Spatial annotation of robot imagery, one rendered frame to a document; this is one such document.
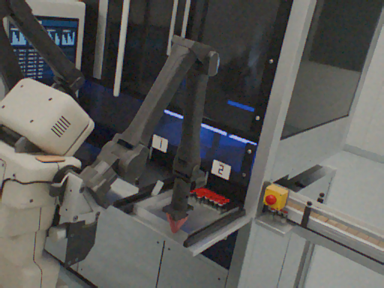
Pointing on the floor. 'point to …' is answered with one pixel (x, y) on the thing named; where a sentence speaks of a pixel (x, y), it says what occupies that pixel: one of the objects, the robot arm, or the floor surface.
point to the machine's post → (271, 136)
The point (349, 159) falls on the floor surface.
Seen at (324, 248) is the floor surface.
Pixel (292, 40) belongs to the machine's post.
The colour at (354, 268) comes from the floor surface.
